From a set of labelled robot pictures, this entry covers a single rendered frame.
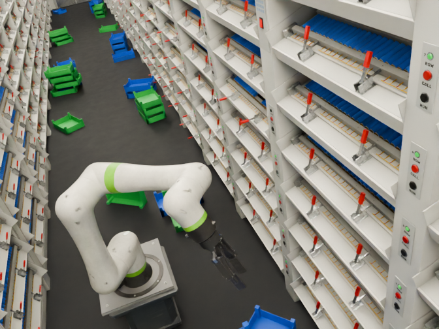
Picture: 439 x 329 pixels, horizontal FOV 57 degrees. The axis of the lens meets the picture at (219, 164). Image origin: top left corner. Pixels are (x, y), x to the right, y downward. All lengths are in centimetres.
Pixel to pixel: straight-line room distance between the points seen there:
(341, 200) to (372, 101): 42
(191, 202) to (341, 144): 48
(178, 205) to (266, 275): 112
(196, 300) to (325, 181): 114
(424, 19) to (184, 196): 81
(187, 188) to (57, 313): 142
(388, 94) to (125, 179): 93
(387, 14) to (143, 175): 95
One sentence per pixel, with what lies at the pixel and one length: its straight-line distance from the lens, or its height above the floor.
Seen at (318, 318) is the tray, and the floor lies 11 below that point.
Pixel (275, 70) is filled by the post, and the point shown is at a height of 122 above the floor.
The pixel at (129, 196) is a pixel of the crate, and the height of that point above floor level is 4.
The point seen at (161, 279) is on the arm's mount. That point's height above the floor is 30.
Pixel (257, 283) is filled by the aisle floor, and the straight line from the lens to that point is 225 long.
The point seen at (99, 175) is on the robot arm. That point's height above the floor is 95.
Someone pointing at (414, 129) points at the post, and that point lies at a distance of 87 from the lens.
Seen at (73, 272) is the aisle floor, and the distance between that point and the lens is 267.
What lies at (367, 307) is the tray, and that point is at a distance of 151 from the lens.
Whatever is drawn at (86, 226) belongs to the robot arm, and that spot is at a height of 83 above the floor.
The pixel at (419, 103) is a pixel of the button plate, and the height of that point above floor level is 136.
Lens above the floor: 174
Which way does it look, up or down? 34 degrees down
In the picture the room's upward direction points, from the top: 11 degrees counter-clockwise
